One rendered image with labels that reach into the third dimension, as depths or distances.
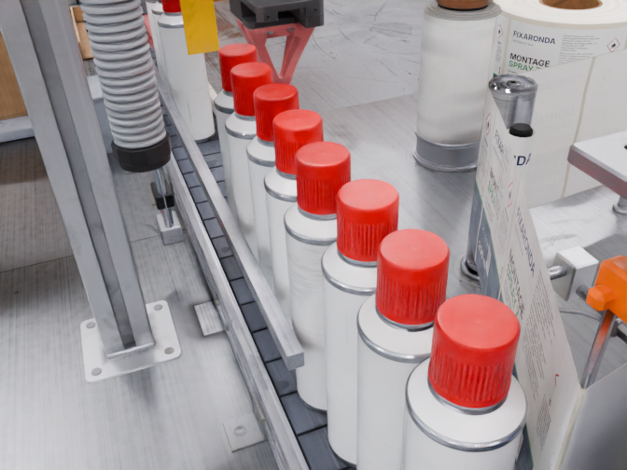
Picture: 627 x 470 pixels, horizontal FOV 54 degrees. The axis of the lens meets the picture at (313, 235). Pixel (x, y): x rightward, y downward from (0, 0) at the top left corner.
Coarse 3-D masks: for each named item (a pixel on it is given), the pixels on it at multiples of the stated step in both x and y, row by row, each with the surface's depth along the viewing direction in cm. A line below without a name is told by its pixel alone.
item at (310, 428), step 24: (168, 120) 90; (216, 144) 83; (192, 168) 78; (216, 168) 78; (192, 192) 73; (216, 240) 65; (240, 288) 58; (264, 336) 53; (264, 360) 50; (288, 384) 48; (288, 408) 46; (312, 432) 44; (312, 456) 43
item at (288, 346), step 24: (168, 96) 76; (192, 144) 65; (216, 192) 57; (216, 216) 55; (240, 240) 50; (240, 264) 49; (264, 288) 45; (264, 312) 44; (288, 336) 41; (288, 360) 40
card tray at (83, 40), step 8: (72, 8) 150; (80, 8) 151; (72, 16) 143; (80, 16) 152; (80, 24) 150; (80, 32) 145; (80, 40) 140; (88, 40) 139; (80, 48) 128; (88, 48) 134; (88, 56) 130
